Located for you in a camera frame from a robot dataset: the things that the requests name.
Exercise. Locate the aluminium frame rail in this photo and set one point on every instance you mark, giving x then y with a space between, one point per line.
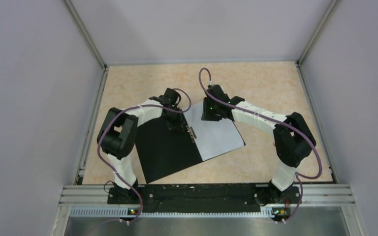
91 200

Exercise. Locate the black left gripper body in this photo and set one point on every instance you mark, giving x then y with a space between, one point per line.
173 120

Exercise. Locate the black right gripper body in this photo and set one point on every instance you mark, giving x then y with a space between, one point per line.
210 112

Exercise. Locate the black file folder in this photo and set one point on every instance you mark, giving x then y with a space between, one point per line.
163 152

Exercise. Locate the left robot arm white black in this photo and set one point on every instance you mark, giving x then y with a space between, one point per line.
118 133

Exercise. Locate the metal folder clip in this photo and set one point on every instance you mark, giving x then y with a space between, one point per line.
191 133

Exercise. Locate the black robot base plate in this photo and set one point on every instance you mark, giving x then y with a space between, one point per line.
203 198

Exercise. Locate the white paper stack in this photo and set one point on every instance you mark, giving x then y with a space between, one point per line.
213 138

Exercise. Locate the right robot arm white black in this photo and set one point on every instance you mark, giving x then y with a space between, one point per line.
292 137

